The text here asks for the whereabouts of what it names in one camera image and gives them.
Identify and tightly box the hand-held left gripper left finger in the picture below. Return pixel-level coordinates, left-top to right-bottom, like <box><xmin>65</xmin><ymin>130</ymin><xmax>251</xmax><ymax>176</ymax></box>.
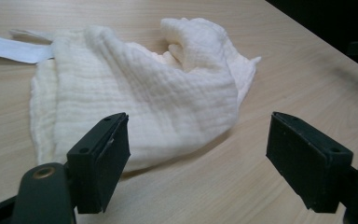
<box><xmin>66</xmin><ymin>112</ymin><xmax>131</xmax><ymax>215</ymax></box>

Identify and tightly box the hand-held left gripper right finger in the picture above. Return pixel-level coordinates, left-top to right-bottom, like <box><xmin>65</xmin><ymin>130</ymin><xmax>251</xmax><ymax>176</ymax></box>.
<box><xmin>265</xmin><ymin>111</ymin><xmax>354</xmax><ymax>215</ymax></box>

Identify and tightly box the cream muslin cloth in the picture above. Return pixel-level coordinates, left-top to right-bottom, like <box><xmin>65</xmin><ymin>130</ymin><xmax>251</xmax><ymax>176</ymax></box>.
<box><xmin>0</xmin><ymin>17</ymin><xmax>262</xmax><ymax>174</ymax></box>

